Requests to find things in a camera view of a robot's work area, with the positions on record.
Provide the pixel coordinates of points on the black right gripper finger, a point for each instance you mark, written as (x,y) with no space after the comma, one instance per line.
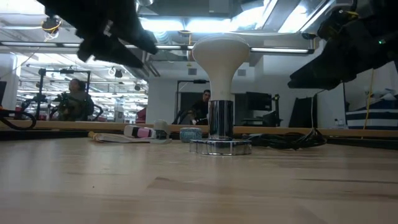
(326,71)

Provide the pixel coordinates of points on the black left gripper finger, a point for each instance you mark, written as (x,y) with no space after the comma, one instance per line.
(109,49)
(140,40)

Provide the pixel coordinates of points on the white reflector lightbulb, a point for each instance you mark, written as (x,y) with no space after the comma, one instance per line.
(220,59)

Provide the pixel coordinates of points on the black upright panel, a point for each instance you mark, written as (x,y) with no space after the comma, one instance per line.
(303,112)

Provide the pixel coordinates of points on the long ceiling light bar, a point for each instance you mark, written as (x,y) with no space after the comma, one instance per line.
(280,49)

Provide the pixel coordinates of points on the person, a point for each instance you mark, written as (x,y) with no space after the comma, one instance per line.
(202,109)
(76,99)

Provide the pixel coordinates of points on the blue white striped box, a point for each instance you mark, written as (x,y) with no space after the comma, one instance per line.
(373,115)

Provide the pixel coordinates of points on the black monitor cart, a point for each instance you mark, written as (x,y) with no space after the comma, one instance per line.
(253,102)

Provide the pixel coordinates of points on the brown paper notebook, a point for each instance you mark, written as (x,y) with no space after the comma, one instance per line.
(109,137)

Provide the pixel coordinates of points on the black camera rig frame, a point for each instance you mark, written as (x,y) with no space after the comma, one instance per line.
(88,93)

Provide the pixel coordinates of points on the black gantry frame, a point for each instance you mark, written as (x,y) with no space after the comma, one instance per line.
(199,81)

